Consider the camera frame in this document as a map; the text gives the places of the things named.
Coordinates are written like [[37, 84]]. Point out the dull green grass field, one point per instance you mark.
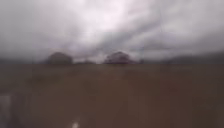
[[113, 93]]

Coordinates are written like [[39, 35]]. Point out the rounded dark tree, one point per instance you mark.
[[117, 57], [59, 58]]

